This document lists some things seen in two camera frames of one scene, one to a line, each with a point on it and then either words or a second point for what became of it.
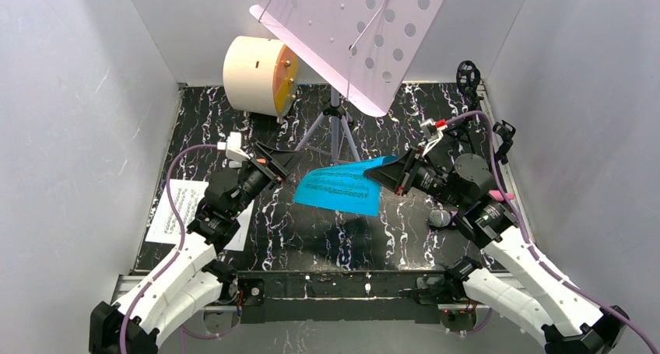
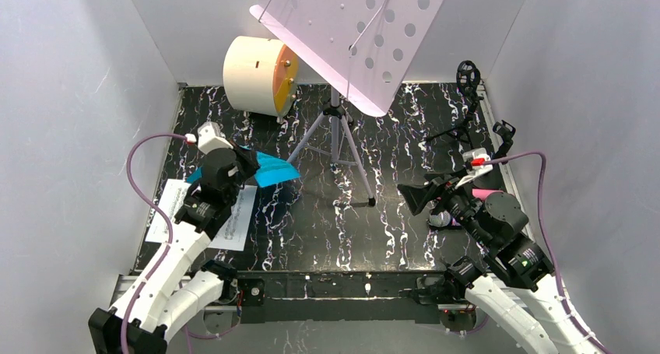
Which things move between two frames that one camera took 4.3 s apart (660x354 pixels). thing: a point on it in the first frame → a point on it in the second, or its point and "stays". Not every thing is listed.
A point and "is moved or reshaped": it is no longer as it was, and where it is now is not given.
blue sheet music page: [344, 185] is moved or reshaped
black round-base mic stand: [507, 131] stays
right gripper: [408, 170] → [435, 198]
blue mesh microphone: [440, 218] stays
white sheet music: [187, 196] stays
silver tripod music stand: [363, 38] stays
